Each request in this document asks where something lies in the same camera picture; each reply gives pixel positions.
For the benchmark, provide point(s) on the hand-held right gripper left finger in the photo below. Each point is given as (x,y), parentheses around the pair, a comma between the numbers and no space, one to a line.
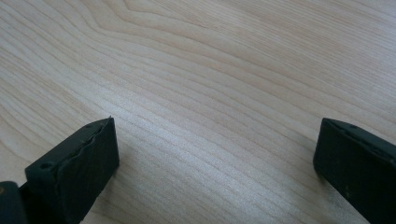
(81,170)

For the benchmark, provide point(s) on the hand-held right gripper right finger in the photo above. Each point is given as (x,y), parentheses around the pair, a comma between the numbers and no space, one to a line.
(358,168)

